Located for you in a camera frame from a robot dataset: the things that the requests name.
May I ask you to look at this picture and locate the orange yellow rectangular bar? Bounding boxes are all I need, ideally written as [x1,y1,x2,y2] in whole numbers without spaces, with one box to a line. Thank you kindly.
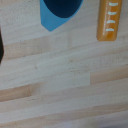
[96,0,120,42]

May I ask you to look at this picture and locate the black dark object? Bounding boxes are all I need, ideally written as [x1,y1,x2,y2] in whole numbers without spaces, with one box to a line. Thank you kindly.
[0,33,5,65]

